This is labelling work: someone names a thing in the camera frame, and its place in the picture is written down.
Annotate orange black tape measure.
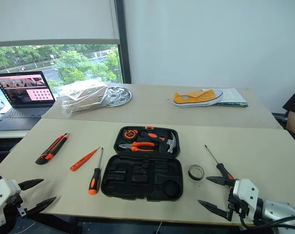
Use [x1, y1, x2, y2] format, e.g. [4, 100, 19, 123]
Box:
[123, 129, 139, 141]

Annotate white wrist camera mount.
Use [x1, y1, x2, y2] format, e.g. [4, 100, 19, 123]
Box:
[0, 177, 22, 227]
[232, 178, 259, 220]

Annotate window pane with trees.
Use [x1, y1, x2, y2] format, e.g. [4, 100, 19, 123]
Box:
[0, 43, 122, 98]

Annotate round silver metal tray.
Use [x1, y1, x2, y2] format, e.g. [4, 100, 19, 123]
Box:
[104, 85, 133, 108]

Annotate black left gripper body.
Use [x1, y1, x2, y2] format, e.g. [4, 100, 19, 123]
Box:
[8, 189, 29, 217]

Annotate orange handled pliers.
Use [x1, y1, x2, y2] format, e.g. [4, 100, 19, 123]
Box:
[118, 141, 156, 153]

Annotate dark window frame post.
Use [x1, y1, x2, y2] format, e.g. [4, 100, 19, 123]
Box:
[114, 0, 132, 85]

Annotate yellow canvas sneaker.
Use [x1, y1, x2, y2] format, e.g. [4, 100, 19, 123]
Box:
[172, 89, 224, 109]

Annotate orange voltage tester pen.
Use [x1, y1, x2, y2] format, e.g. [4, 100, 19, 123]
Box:
[69, 146, 102, 172]

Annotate black electrical tape roll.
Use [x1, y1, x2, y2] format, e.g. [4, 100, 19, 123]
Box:
[188, 164, 205, 182]

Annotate black orange claw hammer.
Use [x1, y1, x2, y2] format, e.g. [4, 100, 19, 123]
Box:
[140, 131, 178, 154]

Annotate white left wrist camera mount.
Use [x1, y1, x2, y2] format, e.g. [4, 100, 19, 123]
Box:
[0, 177, 22, 227]

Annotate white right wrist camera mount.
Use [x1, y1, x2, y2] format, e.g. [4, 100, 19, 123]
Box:
[232, 178, 259, 220]

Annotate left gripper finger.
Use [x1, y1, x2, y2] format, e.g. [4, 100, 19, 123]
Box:
[18, 178, 44, 192]
[25, 196, 57, 216]

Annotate white green booklet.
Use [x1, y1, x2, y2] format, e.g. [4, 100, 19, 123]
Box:
[215, 88, 249, 108]

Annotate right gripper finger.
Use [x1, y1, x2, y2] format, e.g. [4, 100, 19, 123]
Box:
[197, 199, 234, 221]
[205, 175, 236, 187]

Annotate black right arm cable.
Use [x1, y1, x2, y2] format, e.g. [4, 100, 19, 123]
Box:
[239, 214, 295, 231]

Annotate clear plastic bag with cardboard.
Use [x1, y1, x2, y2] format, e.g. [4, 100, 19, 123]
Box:
[60, 81, 109, 119]

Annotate white roller blind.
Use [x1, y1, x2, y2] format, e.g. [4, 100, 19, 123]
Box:
[0, 0, 121, 47]

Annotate black orange utility knife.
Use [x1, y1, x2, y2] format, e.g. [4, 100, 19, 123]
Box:
[35, 133, 71, 166]

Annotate orange black handled screwdriver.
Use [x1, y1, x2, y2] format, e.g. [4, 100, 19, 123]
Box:
[204, 144, 236, 183]
[88, 147, 105, 195]

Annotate grey open laptop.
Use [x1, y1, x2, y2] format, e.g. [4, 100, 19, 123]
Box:
[0, 70, 56, 132]

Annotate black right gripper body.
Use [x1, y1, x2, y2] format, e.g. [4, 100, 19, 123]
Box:
[226, 186, 251, 222]

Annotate black tool case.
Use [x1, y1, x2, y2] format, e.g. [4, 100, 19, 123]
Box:
[100, 125, 184, 202]

